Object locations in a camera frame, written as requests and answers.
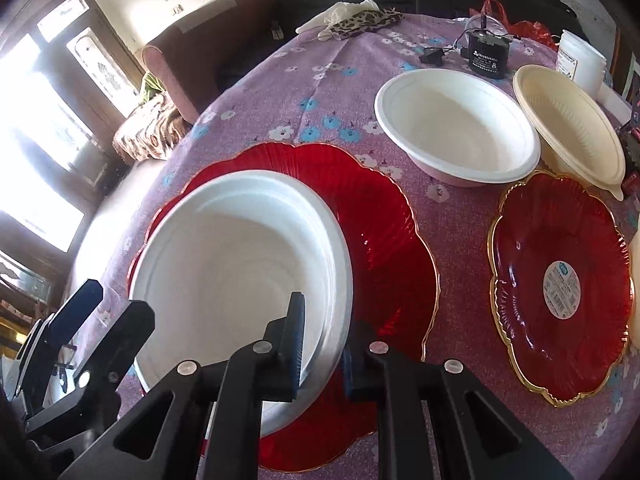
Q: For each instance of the large red glass plate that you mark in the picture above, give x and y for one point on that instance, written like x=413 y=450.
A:
x=390 y=260

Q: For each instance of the red glass plate with label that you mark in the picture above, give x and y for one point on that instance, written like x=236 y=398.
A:
x=525 y=260

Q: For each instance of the white disposable bowl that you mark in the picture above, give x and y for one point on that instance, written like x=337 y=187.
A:
x=450 y=120
x=225 y=270

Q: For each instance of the patterned brown blanket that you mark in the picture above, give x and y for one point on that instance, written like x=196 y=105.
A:
x=145 y=130

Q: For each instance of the leopard print cloth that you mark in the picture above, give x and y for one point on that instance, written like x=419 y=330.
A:
x=360 y=22

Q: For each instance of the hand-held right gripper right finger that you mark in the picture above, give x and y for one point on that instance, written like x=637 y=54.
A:
x=350 y=370

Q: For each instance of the red plastic bag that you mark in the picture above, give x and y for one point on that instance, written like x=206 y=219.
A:
x=530 y=30

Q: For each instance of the wooden glazed door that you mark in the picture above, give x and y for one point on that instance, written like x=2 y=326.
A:
x=112 y=105

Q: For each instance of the cream disposable bowl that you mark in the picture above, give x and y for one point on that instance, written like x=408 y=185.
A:
x=575 y=125

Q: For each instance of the white cloth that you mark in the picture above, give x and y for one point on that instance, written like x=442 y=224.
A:
x=345 y=10

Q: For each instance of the white plastic container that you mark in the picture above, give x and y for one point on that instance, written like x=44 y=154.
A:
x=580 y=60

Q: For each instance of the black power adapter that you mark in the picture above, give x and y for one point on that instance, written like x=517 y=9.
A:
x=431 y=55

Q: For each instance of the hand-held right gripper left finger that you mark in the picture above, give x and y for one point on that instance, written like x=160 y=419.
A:
x=298 y=340

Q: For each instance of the black electric pump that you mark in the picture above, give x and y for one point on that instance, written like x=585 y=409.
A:
x=484 y=55

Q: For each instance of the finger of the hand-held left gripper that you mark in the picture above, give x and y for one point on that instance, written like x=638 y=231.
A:
x=125 y=335
x=75 y=310

